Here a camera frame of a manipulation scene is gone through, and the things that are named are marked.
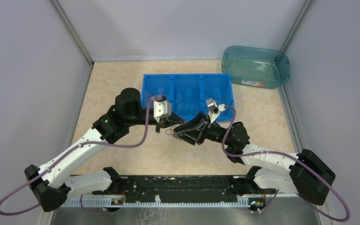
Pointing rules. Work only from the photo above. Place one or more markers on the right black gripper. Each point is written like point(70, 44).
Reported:
point(192, 136)

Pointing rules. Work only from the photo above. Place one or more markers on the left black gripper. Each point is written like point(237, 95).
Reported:
point(173, 118)

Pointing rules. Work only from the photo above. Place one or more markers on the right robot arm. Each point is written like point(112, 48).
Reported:
point(302, 173)

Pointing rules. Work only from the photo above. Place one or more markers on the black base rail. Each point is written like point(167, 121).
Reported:
point(185, 189)

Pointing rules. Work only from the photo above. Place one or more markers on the blue three-compartment bin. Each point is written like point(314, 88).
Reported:
point(188, 92)

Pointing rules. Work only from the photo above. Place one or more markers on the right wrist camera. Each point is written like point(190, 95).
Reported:
point(214, 110)

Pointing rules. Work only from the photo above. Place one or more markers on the white toothed cable strip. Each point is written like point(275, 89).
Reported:
point(108, 202)

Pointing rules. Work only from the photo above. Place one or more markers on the teal transparent plastic tub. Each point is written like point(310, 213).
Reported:
point(256, 67)

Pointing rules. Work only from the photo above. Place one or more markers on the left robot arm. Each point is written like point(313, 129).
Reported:
point(53, 182)

